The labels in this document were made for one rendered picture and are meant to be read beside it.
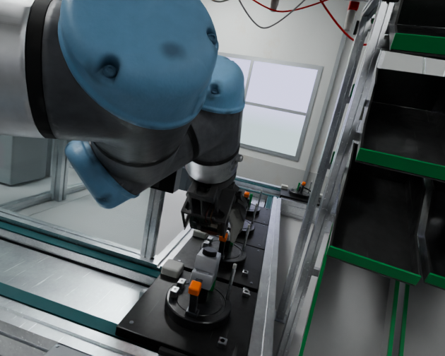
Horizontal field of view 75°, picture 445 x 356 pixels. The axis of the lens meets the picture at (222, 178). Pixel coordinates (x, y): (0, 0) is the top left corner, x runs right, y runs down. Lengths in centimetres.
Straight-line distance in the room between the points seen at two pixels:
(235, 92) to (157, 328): 46
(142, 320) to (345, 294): 39
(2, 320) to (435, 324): 76
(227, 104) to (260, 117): 345
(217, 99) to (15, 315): 55
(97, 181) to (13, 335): 46
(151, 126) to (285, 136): 353
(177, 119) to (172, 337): 49
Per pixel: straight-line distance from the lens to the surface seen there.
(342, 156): 59
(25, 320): 67
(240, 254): 89
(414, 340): 68
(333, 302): 63
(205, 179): 38
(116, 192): 28
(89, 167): 27
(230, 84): 30
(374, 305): 65
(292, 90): 370
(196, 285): 56
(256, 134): 375
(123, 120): 16
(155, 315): 65
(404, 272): 53
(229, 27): 411
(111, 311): 74
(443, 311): 72
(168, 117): 16
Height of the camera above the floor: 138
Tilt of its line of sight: 13 degrees down
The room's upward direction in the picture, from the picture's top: 12 degrees clockwise
